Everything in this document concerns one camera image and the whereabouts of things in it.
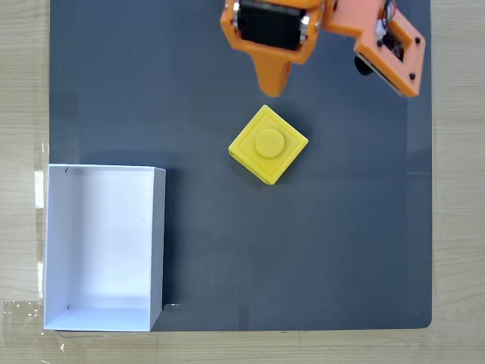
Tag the yellow square block with stud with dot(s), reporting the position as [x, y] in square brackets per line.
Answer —
[269, 143]

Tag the white open cardboard box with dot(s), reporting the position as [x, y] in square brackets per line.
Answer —
[106, 246]

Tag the dark grey textured mat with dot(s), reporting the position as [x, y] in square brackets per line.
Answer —
[341, 227]

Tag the clear tape strip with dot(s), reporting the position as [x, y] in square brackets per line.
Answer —
[44, 155]

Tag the pale tape tab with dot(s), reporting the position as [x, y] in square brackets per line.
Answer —
[39, 189]
[40, 280]

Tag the orange camera mount with board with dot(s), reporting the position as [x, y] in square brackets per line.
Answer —
[401, 64]

